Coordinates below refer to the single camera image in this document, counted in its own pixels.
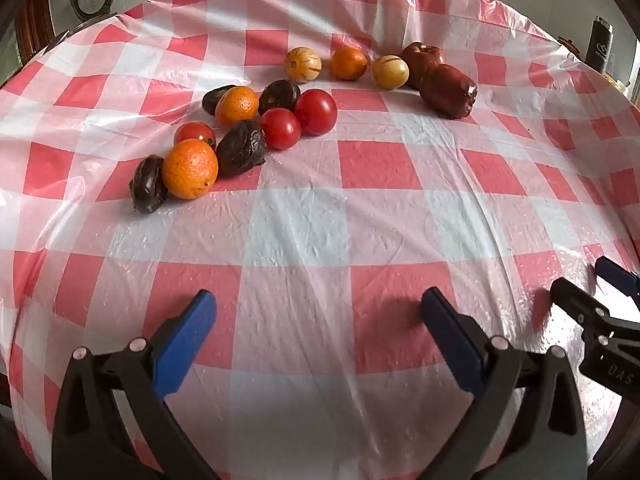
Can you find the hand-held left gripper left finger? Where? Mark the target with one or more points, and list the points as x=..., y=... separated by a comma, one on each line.
x=187, y=340

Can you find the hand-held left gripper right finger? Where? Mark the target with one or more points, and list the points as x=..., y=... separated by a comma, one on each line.
x=450, y=340

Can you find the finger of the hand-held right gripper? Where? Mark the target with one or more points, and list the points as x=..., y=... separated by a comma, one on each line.
x=617, y=275
x=575, y=300

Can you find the orange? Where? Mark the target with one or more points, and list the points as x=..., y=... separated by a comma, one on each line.
x=237, y=106
x=190, y=168
x=349, y=63

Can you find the striped yellow pepino melon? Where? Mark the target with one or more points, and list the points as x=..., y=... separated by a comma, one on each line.
x=302, y=64

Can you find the red white checkered tablecloth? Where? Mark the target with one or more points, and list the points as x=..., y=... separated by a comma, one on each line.
x=320, y=240

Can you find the red tomato with green stem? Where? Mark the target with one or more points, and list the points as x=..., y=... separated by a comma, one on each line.
x=194, y=133

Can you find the dark bottle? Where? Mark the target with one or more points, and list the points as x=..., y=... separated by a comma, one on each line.
x=601, y=42

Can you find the dark brown avocado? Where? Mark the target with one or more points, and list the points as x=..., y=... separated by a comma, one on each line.
x=216, y=99
x=278, y=96

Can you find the dark red wax apple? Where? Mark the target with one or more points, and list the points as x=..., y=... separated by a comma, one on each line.
x=422, y=60
x=447, y=91

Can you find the plain yellow pepino melon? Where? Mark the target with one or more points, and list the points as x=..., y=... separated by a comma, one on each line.
x=390, y=71

